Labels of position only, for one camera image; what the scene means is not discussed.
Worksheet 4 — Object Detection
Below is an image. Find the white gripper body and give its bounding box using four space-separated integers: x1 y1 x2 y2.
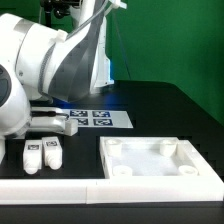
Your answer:
29 107 78 136

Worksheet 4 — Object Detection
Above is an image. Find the white square tabletop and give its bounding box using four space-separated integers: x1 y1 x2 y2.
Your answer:
99 137 199 179

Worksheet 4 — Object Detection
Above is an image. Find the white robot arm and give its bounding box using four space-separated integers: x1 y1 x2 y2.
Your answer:
0 0 127 139

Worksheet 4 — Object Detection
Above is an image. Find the fiducial tag sheet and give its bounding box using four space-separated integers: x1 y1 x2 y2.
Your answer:
64 109 133 128

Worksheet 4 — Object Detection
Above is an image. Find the white block at left edge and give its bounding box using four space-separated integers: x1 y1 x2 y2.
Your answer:
0 139 5 164

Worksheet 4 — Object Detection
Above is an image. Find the white obstacle fence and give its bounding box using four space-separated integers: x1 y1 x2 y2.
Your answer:
0 139 224 205

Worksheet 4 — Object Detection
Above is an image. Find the grey braided cable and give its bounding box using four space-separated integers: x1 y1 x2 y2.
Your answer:
37 0 111 94

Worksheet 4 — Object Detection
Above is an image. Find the black camera stand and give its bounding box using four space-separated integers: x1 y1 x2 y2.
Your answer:
40 0 83 27

